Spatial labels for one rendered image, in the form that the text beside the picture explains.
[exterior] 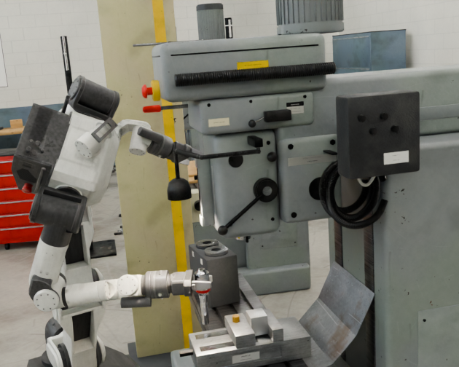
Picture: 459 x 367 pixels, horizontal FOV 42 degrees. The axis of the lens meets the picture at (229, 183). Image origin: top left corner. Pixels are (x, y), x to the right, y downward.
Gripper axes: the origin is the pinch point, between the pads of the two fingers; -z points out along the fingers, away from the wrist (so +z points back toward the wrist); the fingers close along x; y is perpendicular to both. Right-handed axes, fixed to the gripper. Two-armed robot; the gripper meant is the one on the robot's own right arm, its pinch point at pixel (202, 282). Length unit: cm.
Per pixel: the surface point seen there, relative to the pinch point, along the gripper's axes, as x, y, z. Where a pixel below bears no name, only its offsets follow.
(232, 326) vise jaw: -13.3, 9.4, -9.1
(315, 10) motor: -4, -81, -38
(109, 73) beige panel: 159, -64, 58
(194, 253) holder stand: 37.6, 2.9, 5.6
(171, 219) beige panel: 166, 25, 31
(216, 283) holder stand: 26.1, 11.2, -2.5
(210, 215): -4.5, -23.1, -4.6
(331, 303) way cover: 12.8, 15.3, -42.8
